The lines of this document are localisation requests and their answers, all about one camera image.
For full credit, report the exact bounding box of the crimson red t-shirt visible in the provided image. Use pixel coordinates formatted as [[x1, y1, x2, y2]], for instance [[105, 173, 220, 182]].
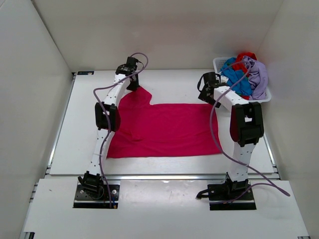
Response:
[[107, 88, 220, 158]]

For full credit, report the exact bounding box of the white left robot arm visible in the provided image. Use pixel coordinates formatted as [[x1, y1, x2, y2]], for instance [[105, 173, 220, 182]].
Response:
[[81, 56, 139, 198]]

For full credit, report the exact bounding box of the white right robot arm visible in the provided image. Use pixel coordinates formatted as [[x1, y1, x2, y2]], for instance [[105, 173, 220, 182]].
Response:
[[197, 72, 264, 200]]

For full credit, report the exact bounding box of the white plastic laundry basket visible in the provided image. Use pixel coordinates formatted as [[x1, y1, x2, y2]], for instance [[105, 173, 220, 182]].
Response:
[[213, 52, 271, 103]]

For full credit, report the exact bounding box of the blue t-shirt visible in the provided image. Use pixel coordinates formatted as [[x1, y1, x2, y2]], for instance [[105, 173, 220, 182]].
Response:
[[220, 57, 253, 97]]

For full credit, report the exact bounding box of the red t-shirt in basket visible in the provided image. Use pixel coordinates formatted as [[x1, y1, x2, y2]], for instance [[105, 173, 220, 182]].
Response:
[[232, 52, 257, 74]]

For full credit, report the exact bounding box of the lavender t-shirt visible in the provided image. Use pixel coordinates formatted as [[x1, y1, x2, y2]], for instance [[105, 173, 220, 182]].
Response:
[[243, 56, 268, 100]]

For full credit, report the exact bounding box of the dark label sticker on table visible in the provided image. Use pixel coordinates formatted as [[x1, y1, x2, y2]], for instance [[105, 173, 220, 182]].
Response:
[[77, 71, 94, 75]]

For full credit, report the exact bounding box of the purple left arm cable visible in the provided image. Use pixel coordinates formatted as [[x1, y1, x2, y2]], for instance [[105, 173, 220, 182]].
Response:
[[93, 52, 150, 209]]

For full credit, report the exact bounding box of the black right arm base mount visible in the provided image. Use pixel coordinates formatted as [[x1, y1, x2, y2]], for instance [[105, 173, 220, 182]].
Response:
[[196, 175, 257, 211]]

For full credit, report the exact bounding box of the aluminium left side rail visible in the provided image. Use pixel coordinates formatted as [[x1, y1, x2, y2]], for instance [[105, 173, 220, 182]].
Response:
[[45, 72, 77, 174]]

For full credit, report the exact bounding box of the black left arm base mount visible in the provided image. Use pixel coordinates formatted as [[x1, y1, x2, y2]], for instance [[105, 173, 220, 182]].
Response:
[[73, 183, 120, 209]]

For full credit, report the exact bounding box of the aluminium table edge rail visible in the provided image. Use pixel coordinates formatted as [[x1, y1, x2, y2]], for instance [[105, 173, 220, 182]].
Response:
[[44, 173, 280, 180]]

